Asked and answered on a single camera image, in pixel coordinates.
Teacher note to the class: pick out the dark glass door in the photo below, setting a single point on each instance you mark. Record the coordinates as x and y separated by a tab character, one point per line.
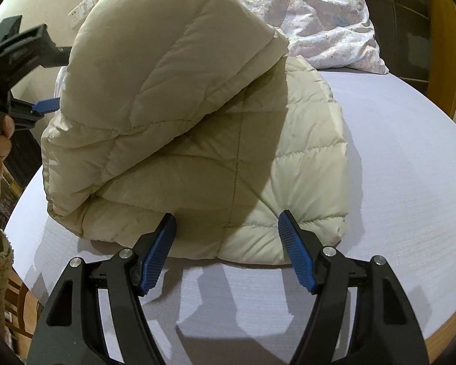
406	26

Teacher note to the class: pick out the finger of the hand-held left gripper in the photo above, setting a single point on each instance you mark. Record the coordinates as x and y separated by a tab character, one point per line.
59	53
47	104

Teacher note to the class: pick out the floral lavender quilt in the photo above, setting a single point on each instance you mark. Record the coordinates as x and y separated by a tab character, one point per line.
307	15

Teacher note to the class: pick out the bed with lavender sheet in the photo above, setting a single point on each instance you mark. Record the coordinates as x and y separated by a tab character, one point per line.
383	182

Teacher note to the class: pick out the wooden chair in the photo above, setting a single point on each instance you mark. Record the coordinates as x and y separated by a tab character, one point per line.
17	304

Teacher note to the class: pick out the cream puffer jacket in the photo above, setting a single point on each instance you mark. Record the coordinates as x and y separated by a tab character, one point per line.
197	129

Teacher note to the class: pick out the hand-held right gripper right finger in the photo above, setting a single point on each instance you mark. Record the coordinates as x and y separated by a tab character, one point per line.
298	253

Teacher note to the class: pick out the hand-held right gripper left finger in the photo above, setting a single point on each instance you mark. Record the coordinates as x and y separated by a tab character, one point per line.
155	253

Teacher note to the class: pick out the wooden door frame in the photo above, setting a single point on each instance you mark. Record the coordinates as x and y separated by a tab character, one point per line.
446	45

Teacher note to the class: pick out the white wall socket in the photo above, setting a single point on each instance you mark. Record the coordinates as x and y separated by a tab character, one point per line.
82	10

